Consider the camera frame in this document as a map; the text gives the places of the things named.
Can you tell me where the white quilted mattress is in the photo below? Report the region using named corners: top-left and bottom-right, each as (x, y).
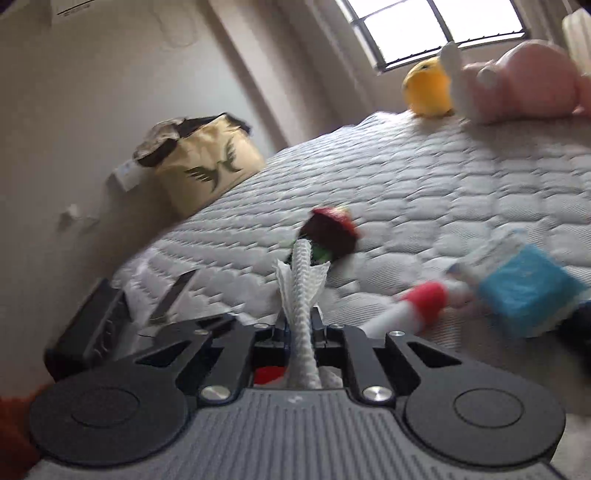
top-left (111, 111), bottom-right (591, 480)

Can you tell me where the crocheted doll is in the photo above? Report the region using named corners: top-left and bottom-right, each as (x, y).
top-left (291, 207), bottom-right (361, 266)

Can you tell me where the white wall socket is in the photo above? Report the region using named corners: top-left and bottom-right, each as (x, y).
top-left (113, 161), bottom-right (145, 191)

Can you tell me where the beige padded headboard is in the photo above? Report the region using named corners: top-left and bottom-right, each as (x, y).
top-left (561, 11), bottom-right (591, 77)

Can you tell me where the person's orange clothing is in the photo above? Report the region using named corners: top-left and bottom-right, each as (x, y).
top-left (0, 383), bottom-right (43, 480)

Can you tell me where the pink and white plush toy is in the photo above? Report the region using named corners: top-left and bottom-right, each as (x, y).
top-left (438, 39), bottom-right (591, 125)

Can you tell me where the blue and white tissue pack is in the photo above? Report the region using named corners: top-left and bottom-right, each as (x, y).
top-left (457, 231), bottom-right (589, 340)

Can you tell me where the yellow plush toy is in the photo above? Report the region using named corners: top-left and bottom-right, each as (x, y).
top-left (402, 58), bottom-right (455, 118)

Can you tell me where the white air conditioner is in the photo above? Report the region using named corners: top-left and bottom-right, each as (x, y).
top-left (51, 0), bottom-right (108, 17)

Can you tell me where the camouflage cloth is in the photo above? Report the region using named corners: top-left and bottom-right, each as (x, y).
top-left (134, 117), bottom-right (185, 168)

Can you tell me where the barred window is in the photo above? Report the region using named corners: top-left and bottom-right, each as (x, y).
top-left (337, 0), bottom-right (527, 75)

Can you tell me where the white paper towel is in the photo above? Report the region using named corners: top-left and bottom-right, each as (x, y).
top-left (274, 240), bottom-right (342, 388)

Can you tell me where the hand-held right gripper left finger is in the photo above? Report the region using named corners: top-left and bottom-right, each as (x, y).
top-left (131, 315), bottom-right (293, 407)

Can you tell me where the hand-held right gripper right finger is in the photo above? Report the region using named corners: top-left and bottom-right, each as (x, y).
top-left (313, 318), bottom-right (457, 407)

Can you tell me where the white curtain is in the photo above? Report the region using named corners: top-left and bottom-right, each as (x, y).
top-left (222, 0), bottom-right (384, 148)

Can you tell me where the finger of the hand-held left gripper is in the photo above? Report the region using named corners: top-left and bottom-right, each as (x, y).
top-left (150, 270), bottom-right (198, 322)

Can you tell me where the beige bird print tote bag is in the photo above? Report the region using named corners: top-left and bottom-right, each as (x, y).
top-left (134, 113), bottom-right (267, 217)

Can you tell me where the white wall cable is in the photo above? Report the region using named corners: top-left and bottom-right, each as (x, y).
top-left (156, 0), bottom-right (195, 48)

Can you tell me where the red and white toy rocket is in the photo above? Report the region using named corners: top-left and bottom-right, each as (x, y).
top-left (254, 268), bottom-right (472, 386)

